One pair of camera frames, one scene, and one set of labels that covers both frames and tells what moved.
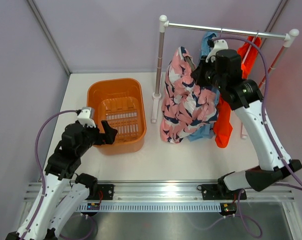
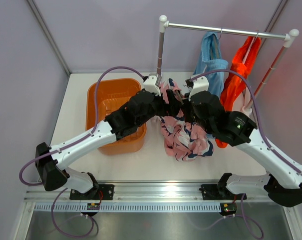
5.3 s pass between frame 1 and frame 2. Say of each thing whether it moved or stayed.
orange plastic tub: stayed
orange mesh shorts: stayed
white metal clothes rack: stayed
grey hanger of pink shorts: moved
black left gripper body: moved
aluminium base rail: stayed
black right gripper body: moved
